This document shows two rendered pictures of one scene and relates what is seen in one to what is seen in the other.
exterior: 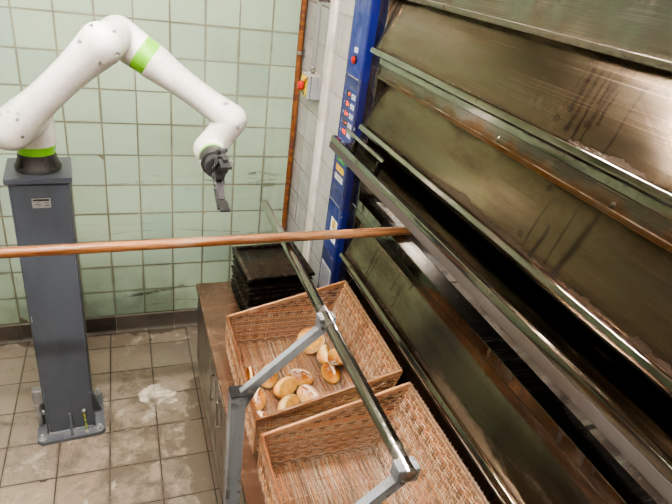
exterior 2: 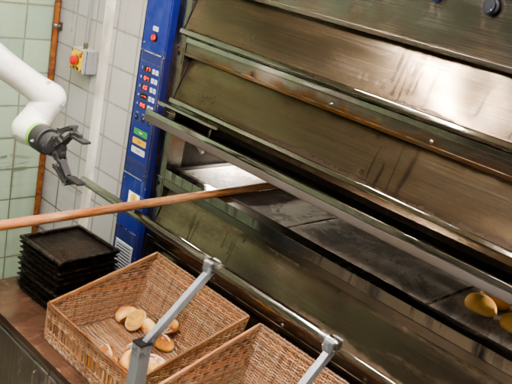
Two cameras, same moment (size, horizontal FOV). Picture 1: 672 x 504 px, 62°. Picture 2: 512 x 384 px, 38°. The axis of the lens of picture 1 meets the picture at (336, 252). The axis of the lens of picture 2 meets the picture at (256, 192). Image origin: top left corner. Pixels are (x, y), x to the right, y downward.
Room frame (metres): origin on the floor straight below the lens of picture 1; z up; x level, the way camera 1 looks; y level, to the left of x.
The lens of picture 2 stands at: (-0.68, 0.77, 2.09)
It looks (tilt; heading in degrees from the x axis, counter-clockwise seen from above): 19 degrees down; 335
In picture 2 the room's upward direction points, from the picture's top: 12 degrees clockwise
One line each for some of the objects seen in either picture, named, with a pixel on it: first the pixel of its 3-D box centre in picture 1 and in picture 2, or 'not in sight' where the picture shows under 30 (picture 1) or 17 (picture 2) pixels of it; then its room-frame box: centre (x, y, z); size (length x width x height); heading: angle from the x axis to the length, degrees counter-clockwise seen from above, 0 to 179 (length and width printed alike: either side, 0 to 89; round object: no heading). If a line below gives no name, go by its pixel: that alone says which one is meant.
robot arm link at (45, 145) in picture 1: (31, 125); not in sight; (1.76, 1.07, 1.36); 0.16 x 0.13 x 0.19; 8
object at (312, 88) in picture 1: (311, 85); (83, 60); (2.50, 0.22, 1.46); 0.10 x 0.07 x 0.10; 23
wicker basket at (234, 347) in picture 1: (304, 357); (145, 327); (1.56, 0.06, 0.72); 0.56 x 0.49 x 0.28; 23
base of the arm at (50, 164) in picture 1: (38, 153); not in sight; (1.83, 1.10, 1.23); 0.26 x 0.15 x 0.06; 27
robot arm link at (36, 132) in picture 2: (215, 161); (46, 139); (1.74, 0.44, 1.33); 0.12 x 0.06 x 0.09; 113
